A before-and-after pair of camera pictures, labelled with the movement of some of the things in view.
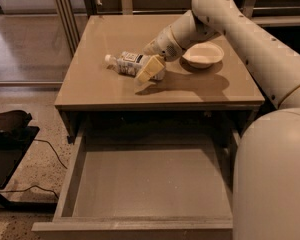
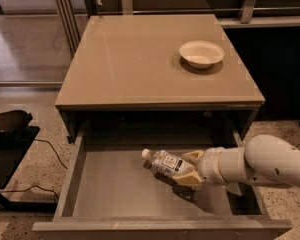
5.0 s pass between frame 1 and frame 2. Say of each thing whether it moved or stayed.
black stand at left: stayed
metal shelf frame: stayed
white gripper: moved
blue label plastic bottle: moved
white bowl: stayed
